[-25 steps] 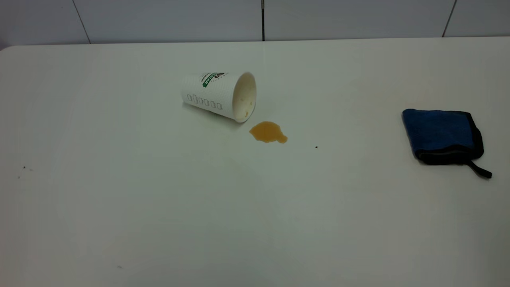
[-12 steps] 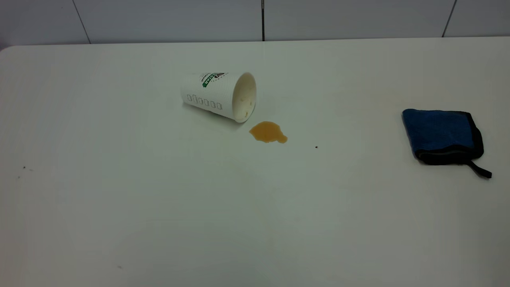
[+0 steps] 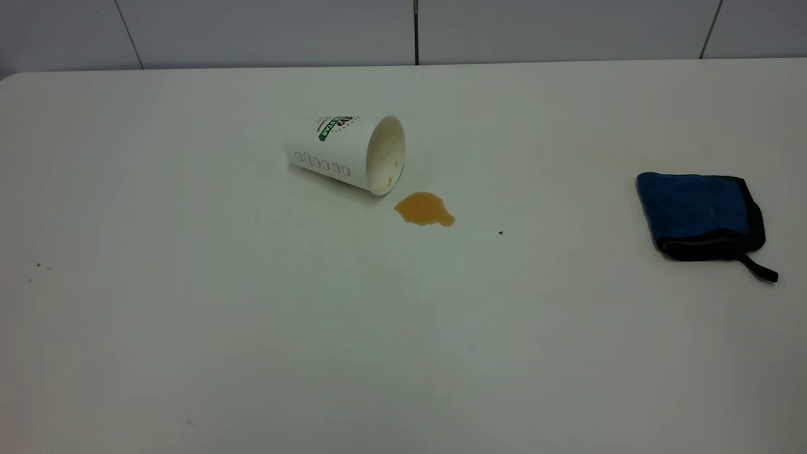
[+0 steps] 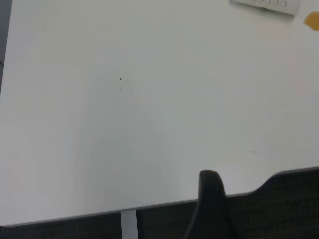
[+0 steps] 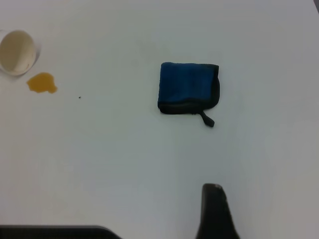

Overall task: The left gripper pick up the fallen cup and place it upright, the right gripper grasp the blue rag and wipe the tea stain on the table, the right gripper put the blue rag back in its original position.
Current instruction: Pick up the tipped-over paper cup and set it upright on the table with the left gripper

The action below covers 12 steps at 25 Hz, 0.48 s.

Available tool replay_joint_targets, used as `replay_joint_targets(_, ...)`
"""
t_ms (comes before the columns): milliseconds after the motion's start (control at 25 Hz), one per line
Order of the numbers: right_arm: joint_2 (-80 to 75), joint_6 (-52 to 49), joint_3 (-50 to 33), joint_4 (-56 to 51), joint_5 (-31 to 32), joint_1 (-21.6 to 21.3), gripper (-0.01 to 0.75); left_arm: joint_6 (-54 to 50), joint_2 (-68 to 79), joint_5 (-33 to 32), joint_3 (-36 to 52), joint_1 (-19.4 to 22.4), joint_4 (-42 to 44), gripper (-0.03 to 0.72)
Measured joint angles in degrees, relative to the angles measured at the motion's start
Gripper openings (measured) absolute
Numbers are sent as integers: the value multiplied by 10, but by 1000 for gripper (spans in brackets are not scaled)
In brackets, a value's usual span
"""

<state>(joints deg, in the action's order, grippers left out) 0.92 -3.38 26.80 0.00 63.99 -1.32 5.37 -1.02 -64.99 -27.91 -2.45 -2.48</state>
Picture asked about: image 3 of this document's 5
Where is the brown liquid spill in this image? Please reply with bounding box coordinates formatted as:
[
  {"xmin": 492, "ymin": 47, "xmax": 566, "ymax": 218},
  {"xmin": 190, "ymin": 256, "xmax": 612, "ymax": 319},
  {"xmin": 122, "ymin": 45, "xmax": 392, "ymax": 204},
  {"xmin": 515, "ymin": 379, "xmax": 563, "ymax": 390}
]
[{"xmin": 394, "ymin": 192, "xmax": 456, "ymax": 228}]

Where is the white paper coffee cup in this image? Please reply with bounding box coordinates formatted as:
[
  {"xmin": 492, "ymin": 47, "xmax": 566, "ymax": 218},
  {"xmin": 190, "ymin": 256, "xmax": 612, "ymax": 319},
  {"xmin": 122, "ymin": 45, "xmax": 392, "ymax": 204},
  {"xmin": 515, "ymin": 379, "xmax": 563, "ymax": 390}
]
[{"xmin": 284, "ymin": 115, "xmax": 405, "ymax": 197}]

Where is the blue cloth with black trim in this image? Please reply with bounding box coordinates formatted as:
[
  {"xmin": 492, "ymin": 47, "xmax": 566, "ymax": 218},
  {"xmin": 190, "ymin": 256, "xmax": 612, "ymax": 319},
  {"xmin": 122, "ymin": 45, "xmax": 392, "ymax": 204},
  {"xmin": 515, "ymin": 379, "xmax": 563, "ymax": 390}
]
[{"xmin": 636, "ymin": 172, "xmax": 779, "ymax": 283}]

